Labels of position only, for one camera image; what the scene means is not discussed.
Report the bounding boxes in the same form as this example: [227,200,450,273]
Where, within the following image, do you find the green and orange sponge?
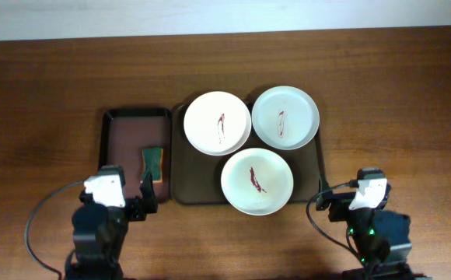
[141,147,164,184]

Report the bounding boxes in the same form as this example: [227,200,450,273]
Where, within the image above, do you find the white plate front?
[220,148,294,216]

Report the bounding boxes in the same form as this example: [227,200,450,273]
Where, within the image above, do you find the white plate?
[251,86,320,150]
[220,148,294,216]
[184,91,252,156]

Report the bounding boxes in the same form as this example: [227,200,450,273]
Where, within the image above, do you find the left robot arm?
[65,166,158,280]

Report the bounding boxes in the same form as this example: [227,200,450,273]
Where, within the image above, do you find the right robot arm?
[307,168,415,279]

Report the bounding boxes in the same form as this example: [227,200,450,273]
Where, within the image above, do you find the large brown serving tray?
[170,104,327,205]

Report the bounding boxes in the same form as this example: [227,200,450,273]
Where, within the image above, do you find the black small sponge tray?
[98,107,172,203]

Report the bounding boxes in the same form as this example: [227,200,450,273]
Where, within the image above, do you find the right black cable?
[306,180,362,261]

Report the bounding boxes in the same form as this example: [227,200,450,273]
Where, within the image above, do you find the black cable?
[306,180,362,261]
[24,180,86,280]

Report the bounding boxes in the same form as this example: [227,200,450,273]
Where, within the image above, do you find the left black cable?
[24,180,86,280]

